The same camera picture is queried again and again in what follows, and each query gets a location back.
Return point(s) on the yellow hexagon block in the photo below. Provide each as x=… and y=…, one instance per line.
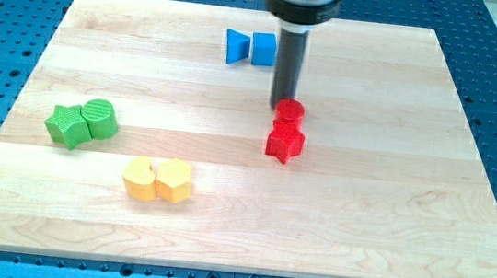
x=173, y=180

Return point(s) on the yellow heart block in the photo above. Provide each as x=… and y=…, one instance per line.
x=139, y=179

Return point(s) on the red star block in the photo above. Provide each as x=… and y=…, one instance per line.
x=284, y=141

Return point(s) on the red cylinder block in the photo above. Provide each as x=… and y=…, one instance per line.
x=290, y=111

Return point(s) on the blue cube block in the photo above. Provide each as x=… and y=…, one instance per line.
x=264, y=49

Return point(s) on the blue trapezoid block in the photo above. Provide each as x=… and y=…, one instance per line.
x=237, y=48

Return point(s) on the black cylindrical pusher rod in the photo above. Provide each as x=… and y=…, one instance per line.
x=289, y=60

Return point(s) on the wooden board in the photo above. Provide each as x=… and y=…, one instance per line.
x=389, y=184

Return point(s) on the green cylinder block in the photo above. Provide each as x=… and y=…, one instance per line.
x=101, y=118

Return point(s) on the green star block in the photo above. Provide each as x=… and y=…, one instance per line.
x=67, y=126

